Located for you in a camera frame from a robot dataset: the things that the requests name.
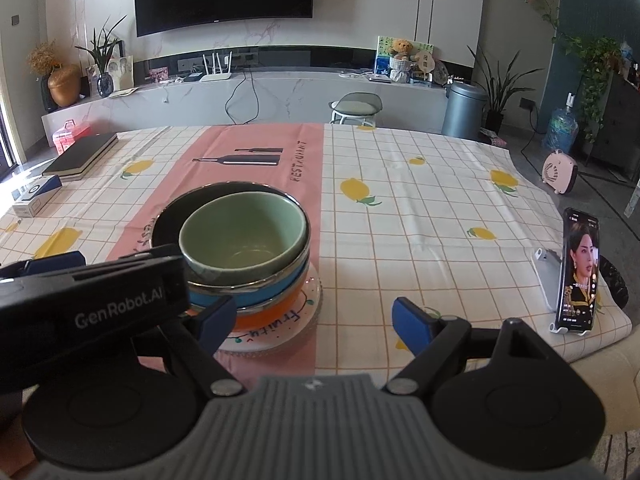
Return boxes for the pink storage case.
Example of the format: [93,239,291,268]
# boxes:
[52,119,93,155]

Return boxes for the blue steel bowl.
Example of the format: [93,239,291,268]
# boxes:
[150,184,312,310]

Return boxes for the glass plate pink flower print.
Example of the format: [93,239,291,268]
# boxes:
[214,260,326,359]

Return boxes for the white router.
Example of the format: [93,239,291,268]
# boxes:
[200,52,236,82]

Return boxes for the white marble television console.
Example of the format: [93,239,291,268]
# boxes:
[41,71,448,136]

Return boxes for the grey stool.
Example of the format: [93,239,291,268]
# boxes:
[329,91,384,128]

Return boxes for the blue and white box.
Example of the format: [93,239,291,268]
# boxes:
[12,175,63,218]

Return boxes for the teddy bear in white basket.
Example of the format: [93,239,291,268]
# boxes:
[389,37,415,83]

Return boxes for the green plant in blue vase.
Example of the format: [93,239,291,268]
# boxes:
[75,15,128,98]

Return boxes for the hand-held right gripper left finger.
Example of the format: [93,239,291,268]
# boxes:
[172,296,247,397]

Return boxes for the blue and green painting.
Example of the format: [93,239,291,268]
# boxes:
[375,36,435,81]

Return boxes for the dark grey cabinet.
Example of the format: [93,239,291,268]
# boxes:
[582,72,640,181]

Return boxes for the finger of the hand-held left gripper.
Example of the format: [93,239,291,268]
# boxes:
[0,251,87,282]

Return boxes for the blue water jug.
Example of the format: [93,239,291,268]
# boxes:
[544,92,580,153]

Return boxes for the black smartphone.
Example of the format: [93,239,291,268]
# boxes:
[555,207,601,333]

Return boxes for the black cable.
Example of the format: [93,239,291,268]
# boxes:
[225,72,261,124]

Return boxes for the potted snake plant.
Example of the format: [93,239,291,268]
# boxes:
[467,45,531,133]

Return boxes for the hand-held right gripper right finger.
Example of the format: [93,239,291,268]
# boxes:
[382,297,567,396]

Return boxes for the orange steel bowl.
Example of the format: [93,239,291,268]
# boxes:
[185,280,310,332]

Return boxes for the white photo card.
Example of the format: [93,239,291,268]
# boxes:
[111,55,134,92]

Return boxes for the black notebook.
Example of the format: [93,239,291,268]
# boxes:
[41,132,119,182]

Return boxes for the gold acorn vase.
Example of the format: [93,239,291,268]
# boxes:
[47,64,82,108]

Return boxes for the green ceramic bowl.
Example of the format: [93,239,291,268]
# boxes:
[178,192,308,281]

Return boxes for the dried flowers in dark vase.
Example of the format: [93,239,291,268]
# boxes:
[27,40,63,113]

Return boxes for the white phone stand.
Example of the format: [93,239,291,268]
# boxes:
[531,247,596,336]

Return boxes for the grey trash can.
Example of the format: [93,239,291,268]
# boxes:
[442,82,488,140]

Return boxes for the green vine plant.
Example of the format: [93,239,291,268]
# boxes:
[497,0,626,141]

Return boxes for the white fruit painted plate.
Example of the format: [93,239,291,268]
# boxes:
[215,262,321,356]

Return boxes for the pink fan heater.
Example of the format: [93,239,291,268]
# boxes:
[542,149,580,196]

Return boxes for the beige hand fan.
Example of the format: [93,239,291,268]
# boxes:
[412,50,433,81]

